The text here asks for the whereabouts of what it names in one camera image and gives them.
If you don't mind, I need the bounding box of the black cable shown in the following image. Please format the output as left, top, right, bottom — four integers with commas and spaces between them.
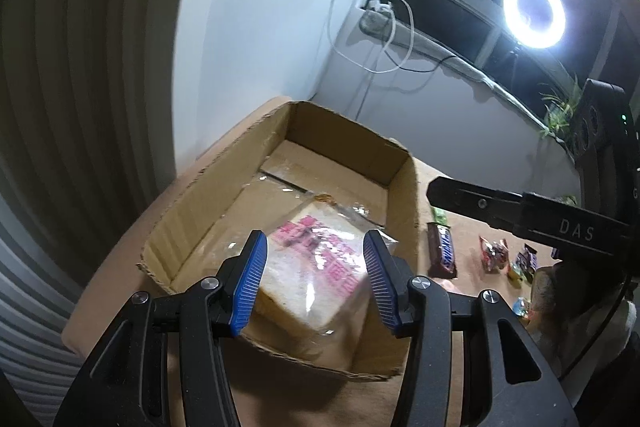
382, 0, 459, 76

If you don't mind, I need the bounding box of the bagged sliced bread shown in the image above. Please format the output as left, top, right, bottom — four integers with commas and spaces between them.
219, 190, 373, 338

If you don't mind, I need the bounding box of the brown cardboard box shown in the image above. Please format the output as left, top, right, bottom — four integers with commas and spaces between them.
139, 102, 421, 380

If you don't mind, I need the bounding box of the beige table blanket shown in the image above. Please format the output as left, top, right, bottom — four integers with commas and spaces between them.
55, 102, 576, 426

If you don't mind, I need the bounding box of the white ring light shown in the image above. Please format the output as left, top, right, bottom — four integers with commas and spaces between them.
502, 0, 566, 49

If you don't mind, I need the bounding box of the grey windowsill cloth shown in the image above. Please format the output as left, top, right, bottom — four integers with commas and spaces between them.
359, 11, 570, 147

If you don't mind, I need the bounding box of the ring light tripod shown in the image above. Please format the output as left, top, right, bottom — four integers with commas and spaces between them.
503, 42, 522, 92

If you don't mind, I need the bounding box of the small Snickers bar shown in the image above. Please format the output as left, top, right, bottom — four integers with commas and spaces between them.
514, 244, 538, 273

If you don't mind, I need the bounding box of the red clear snack bag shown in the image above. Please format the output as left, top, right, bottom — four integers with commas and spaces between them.
478, 236, 509, 273

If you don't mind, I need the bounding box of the potted spider plant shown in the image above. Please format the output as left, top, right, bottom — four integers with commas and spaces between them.
540, 76, 582, 141

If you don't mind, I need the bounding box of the white power strip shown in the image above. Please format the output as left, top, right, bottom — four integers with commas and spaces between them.
367, 0, 394, 14

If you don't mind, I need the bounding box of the large Snickers bar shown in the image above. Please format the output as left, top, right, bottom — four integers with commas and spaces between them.
426, 222, 458, 279

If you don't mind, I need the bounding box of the blue green candy packet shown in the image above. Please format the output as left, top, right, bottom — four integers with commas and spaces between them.
512, 296, 530, 320

